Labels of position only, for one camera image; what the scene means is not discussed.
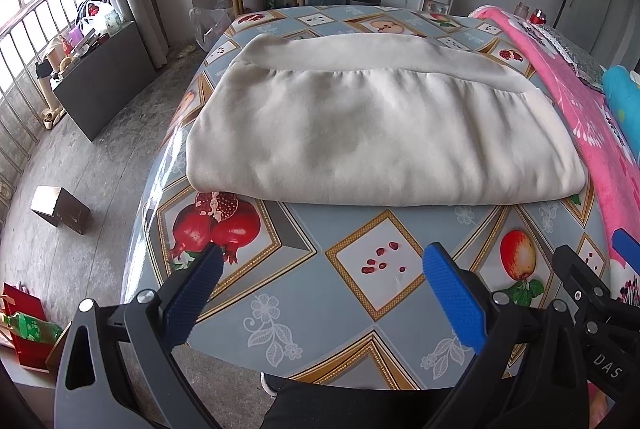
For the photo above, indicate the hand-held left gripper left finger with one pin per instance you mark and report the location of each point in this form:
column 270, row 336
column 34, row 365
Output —
column 192, row 294

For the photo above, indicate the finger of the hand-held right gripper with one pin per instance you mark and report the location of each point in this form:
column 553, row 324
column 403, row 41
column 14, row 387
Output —
column 575, row 274
column 629, row 249

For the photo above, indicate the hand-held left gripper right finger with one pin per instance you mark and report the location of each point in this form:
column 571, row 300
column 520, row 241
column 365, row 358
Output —
column 455, row 294

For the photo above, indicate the cream jacket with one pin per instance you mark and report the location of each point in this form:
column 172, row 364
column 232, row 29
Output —
column 380, row 129

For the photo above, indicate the person's shoe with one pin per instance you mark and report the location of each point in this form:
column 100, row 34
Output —
column 267, row 384

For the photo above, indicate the fruit print tablecloth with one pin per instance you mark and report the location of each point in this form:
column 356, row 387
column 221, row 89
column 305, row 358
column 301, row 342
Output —
column 310, row 324

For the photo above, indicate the brown cardboard box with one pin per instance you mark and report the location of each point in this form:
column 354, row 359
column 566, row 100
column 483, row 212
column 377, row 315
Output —
column 57, row 356

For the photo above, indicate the pink printed blanket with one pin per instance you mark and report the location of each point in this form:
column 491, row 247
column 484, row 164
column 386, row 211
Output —
column 575, row 109

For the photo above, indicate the cyan plush toy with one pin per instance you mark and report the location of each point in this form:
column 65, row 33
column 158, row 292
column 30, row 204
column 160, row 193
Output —
column 622, row 99

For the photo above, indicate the green plastic bottle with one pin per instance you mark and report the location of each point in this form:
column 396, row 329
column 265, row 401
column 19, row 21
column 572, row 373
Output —
column 30, row 328

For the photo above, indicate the red box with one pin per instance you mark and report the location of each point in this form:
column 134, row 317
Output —
column 22, row 304

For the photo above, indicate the grey lace-trimmed pillow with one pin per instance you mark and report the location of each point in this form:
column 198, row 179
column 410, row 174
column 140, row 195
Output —
column 585, row 59

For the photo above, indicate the dark grey cabinet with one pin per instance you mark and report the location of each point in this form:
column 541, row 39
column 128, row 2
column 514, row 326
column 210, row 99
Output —
column 105, row 84

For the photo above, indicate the clear plastic bag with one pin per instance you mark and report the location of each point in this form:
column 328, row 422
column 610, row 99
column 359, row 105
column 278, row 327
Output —
column 210, row 24

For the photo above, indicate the window guard railing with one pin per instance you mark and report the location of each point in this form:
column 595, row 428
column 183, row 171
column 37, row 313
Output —
column 20, row 84

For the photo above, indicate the pile of household sundries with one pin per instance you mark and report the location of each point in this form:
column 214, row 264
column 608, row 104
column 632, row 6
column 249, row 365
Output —
column 95, row 19

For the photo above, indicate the beige post stand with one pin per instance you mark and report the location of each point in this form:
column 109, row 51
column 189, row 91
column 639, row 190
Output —
column 47, row 94

